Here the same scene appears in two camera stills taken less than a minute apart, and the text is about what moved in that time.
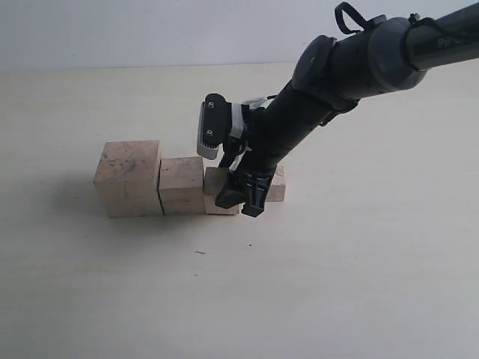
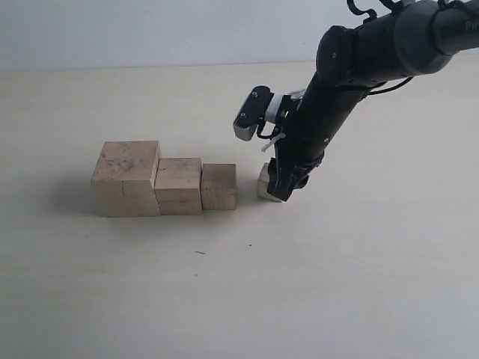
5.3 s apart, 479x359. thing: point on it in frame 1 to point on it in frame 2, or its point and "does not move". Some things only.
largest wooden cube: x=127 y=178 does not move
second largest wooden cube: x=181 y=185 does not move
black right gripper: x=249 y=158 to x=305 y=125
